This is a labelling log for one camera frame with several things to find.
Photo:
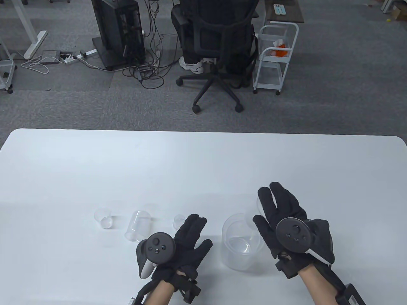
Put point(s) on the person's left hand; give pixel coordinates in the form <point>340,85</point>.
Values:
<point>190,241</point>

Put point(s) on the person's right hand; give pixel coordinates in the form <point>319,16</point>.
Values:
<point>283,203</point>

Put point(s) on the tiny clear plastic beaker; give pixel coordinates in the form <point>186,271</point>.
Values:
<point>178,220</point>

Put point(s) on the medium clear plastic beaker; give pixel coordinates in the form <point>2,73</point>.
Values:
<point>250,220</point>

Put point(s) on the huge clear plastic beaker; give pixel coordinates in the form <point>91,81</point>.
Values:
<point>235,262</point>

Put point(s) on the slim clear plastic beaker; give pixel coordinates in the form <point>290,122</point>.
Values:
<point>136,225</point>

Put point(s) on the small clear plastic beaker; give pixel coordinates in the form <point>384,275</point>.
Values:
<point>106,222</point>

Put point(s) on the person's right forearm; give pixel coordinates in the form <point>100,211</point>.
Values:
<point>314,282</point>

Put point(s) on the right forearm black labelled box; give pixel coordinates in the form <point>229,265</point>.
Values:
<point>349,295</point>

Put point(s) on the person's left forearm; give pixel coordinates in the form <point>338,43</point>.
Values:
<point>162,294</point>

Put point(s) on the right black white controller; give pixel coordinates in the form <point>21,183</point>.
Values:
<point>292,235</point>

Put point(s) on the black white controller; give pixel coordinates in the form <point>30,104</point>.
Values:
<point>292,235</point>
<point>157,247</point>

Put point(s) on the left black white controller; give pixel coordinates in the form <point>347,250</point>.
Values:
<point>157,247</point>

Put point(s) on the white rolling cart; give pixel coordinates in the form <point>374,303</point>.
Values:
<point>268,86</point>

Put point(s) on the orange packet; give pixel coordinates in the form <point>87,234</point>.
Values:
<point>279,50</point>

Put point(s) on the black office chair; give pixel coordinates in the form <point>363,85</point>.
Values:
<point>225,35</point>

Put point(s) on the brown side table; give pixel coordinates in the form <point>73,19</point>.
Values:
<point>292,12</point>

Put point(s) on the pale remote control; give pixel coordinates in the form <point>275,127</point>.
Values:
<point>279,9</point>

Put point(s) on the white power strip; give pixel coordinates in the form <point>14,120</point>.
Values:
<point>87,52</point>

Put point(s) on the cardboard box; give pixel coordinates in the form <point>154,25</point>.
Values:
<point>399,12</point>

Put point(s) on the black computer tower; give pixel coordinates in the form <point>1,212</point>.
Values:
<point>108,25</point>

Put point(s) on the grey floor socket box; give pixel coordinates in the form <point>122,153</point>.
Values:
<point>51,57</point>

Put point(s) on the white desk leg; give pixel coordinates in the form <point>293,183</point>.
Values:
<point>31,44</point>

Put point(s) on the small white wheeled cart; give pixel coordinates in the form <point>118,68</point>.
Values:
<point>6,66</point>

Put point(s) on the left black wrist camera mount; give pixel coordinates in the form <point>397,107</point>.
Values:
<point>190,290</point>

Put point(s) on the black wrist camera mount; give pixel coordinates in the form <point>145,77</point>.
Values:
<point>190,290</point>
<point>286,268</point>

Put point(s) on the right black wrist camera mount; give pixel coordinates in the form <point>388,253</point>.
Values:
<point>286,268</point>

